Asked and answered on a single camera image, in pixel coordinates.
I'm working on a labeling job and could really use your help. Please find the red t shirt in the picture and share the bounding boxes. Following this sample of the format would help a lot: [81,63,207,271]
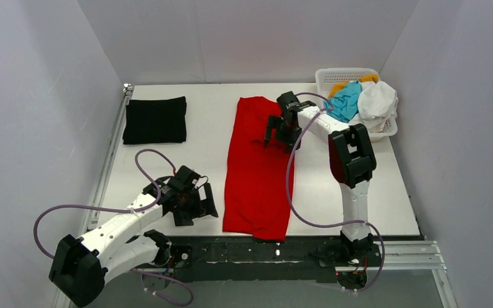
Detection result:
[223,96,294,241]

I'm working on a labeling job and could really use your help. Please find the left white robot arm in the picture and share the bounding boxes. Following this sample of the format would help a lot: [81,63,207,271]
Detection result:
[49,166,218,307]

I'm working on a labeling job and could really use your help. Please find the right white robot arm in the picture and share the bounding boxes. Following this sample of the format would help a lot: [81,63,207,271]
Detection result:
[264,92,377,260]

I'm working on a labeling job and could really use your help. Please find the light blue t shirt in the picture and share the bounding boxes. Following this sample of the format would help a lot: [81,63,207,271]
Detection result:
[324,81,361,123]

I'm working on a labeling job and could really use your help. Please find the white plastic laundry basket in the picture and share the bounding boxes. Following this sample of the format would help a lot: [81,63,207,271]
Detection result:
[315,67,397,142]

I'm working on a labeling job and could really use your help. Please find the folded black t shirt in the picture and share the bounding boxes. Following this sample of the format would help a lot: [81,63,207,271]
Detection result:
[123,96,187,145]

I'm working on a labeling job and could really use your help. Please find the white t shirt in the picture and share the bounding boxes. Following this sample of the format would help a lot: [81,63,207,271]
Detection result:
[349,81,399,133]

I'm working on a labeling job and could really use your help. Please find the yellow t shirt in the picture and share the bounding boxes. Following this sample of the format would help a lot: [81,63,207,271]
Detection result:
[328,74,379,98]

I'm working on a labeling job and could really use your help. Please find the left side aluminium rail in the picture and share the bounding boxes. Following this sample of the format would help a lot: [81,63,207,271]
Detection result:
[79,83,134,234]

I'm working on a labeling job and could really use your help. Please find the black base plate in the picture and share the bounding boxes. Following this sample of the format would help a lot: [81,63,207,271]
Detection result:
[161,235,383,283]

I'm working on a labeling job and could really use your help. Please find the aluminium frame rail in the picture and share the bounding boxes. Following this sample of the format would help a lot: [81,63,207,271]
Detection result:
[139,239,446,291]

